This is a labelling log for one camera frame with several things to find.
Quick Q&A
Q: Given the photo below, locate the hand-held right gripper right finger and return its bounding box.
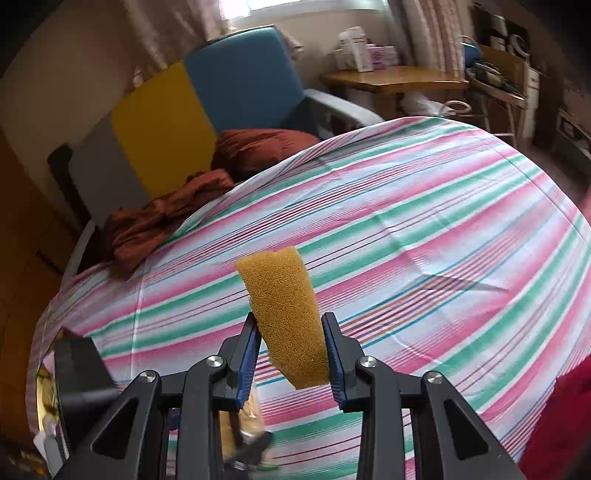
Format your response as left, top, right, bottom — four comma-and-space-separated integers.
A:
321, 312, 527, 480

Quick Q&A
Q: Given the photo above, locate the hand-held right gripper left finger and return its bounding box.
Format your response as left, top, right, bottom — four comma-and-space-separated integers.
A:
48, 311, 259, 480

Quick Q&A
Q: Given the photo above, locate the gold metal tray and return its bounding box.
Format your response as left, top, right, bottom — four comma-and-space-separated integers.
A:
34, 360, 63, 444

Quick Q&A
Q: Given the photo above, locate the clear snack packet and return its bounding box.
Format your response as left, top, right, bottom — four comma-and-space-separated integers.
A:
218, 392, 266, 462

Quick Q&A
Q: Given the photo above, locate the orange sponge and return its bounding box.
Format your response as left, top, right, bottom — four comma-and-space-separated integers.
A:
235, 246, 329, 391

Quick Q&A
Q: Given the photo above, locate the wooden wardrobe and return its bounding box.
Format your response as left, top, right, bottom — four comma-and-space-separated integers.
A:
0, 129, 84, 444

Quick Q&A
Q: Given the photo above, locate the striped tablecloth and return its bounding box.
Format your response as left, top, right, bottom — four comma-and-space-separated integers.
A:
28, 115, 591, 480

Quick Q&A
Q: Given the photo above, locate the maroon blanket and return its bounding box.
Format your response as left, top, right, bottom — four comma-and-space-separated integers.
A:
102, 129, 321, 278

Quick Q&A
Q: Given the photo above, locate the red cloth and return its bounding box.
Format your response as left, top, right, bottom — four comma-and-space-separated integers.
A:
519, 355, 591, 480

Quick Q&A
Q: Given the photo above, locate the grey yellow blue chair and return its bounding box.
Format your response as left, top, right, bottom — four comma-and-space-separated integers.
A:
62, 25, 384, 273

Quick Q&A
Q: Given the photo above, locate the white plastic bag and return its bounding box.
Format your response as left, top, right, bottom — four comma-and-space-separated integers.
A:
399, 90, 444, 118

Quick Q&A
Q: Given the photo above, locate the wooden side table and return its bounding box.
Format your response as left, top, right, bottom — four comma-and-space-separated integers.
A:
322, 65, 472, 121

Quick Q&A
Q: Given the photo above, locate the purple box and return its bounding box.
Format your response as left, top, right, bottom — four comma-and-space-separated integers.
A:
367, 45, 400, 71

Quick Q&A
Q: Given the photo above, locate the cluttered storage rack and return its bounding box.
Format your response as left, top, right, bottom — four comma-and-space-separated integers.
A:
466, 4, 591, 158

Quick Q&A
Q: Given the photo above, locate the patterned curtain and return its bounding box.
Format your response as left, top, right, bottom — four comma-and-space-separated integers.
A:
388, 0, 467, 75
134, 0, 250, 88

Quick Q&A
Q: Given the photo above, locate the window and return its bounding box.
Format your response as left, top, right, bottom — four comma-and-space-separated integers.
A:
222, 0, 389, 21

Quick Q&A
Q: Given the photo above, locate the black post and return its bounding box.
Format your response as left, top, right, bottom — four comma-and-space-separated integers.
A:
47, 143, 88, 213

